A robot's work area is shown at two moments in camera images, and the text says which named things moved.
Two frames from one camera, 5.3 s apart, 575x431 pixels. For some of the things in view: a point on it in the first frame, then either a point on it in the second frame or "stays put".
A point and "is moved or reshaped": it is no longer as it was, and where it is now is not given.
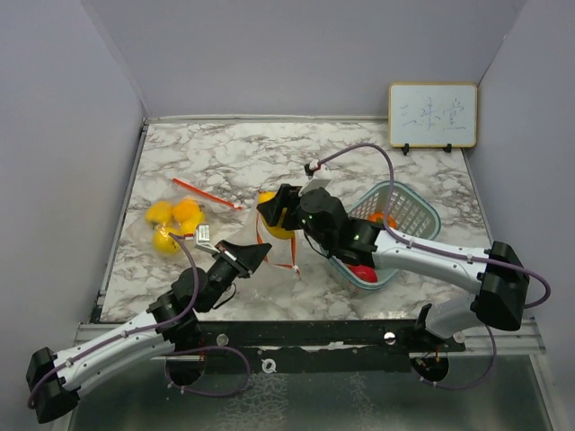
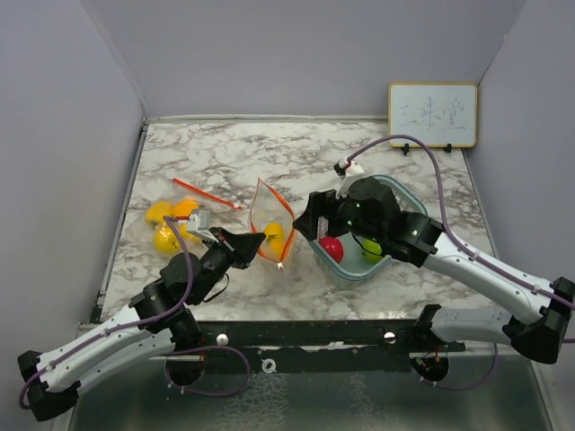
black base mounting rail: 316,347 stays put
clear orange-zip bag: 277,241 is moved or reshaped
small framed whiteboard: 432,115 stays put
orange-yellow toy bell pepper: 278,232 -> 275,237
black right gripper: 287,197 -> 320,203
